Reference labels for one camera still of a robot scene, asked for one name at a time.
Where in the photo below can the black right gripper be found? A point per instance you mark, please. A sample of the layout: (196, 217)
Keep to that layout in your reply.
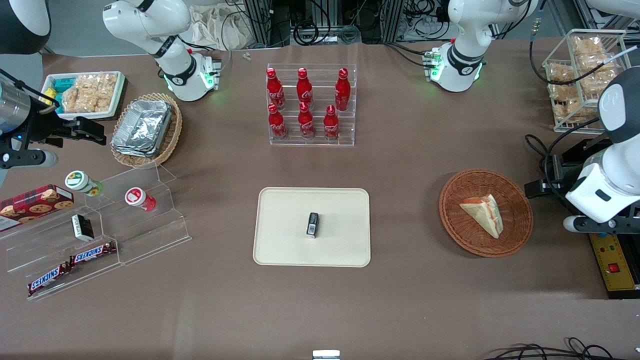
(44, 127)

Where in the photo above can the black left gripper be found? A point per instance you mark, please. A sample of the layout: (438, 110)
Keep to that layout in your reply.
(561, 183)

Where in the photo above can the triangle sandwich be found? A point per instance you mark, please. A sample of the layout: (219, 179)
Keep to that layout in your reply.
(484, 215)

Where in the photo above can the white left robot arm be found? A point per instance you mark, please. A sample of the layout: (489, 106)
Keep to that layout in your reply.
(617, 165)

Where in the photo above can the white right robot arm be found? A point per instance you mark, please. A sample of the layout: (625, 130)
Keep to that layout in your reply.
(170, 40)

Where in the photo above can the white plastic snack tray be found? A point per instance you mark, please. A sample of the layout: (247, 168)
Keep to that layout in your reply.
(117, 95)

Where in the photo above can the oval tan wicker basket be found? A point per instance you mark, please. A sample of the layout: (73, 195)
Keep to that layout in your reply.
(170, 135)

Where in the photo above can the round brown wicker basket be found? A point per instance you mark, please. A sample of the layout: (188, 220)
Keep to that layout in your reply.
(465, 235)

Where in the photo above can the beige rectangular tray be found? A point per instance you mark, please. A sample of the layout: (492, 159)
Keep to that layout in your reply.
(285, 235)

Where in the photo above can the bagged rice cracker pack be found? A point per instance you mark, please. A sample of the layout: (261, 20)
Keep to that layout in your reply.
(90, 92)

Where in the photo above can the stacked aluminium foil trays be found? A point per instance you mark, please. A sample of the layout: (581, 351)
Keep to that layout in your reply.
(142, 127)

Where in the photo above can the green lidded cup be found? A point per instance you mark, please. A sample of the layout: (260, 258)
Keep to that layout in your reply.
(82, 182)

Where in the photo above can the teal small box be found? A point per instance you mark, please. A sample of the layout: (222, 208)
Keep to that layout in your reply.
(63, 85)

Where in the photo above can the yellow small pack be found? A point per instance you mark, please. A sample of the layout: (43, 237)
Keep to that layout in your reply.
(49, 96)

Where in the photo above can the red lidded cup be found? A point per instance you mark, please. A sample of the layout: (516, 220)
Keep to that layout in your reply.
(139, 198)

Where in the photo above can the bagged fried snack pack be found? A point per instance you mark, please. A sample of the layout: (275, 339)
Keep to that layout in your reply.
(565, 106)
(597, 75)
(590, 46)
(560, 73)

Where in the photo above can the red plaid cookie box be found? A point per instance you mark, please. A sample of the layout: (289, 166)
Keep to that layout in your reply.
(35, 205)

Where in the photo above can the black and white small box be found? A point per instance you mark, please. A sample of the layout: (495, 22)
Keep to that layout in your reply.
(82, 227)

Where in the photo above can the yellow control box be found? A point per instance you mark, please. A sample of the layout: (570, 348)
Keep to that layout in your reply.
(612, 265)

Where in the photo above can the clear acrylic step display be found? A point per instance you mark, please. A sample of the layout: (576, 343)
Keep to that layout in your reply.
(145, 235)

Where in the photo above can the snickers chocolate bar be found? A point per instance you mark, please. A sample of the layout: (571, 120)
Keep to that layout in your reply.
(92, 253)
(48, 279)

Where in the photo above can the cream cloth bag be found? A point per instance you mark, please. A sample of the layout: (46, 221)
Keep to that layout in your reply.
(220, 27)

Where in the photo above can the red cola bottle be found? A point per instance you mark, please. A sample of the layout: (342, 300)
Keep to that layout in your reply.
(342, 90)
(331, 125)
(306, 122)
(304, 89)
(275, 90)
(277, 124)

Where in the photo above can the clear acrylic bottle rack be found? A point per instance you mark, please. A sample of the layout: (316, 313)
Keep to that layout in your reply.
(345, 127)

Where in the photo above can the small black tissue pack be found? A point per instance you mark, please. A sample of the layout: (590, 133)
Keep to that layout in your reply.
(312, 225)

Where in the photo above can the grey right wrist camera bar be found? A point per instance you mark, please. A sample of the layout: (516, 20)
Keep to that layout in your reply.
(30, 159)

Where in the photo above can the aluminium frame rack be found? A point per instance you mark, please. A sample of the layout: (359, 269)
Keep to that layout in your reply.
(320, 20)

